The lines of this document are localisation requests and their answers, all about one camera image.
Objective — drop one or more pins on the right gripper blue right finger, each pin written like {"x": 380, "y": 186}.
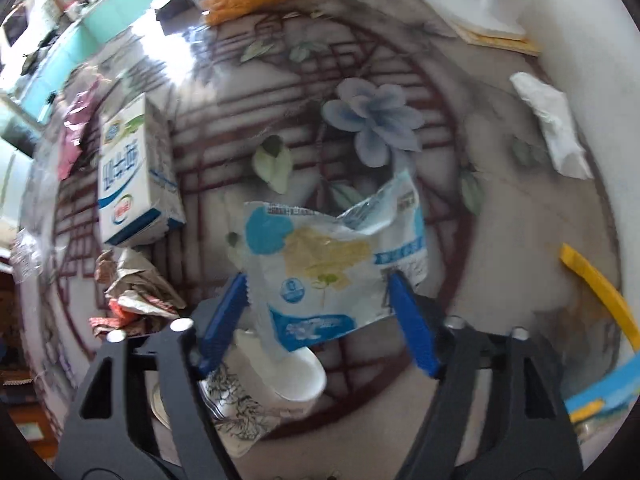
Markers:
{"x": 419, "y": 318}

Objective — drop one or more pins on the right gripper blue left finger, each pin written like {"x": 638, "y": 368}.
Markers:
{"x": 217, "y": 321}

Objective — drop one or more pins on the blue white snack wrapper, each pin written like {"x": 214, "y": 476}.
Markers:
{"x": 312, "y": 277}

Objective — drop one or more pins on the floral paper coffee cup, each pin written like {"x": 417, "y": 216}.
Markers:
{"x": 250, "y": 395}

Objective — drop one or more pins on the blue white milk carton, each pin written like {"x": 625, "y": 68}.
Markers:
{"x": 139, "y": 199}

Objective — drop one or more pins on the pink plastic bag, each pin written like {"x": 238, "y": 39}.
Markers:
{"x": 75, "y": 123}

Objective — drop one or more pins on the clear plastic cup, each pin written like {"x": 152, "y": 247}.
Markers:
{"x": 28, "y": 257}

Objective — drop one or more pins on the teal kitchen cabinets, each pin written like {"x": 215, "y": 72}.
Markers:
{"x": 101, "y": 23}

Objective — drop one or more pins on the crumpled candy wrappers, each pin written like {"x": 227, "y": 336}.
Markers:
{"x": 140, "y": 300}

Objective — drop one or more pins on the floral table cloth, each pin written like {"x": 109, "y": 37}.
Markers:
{"x": 494, "y": 226}

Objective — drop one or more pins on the crumpled white tissue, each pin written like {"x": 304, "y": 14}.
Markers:
{"x": 550, "y": 106}

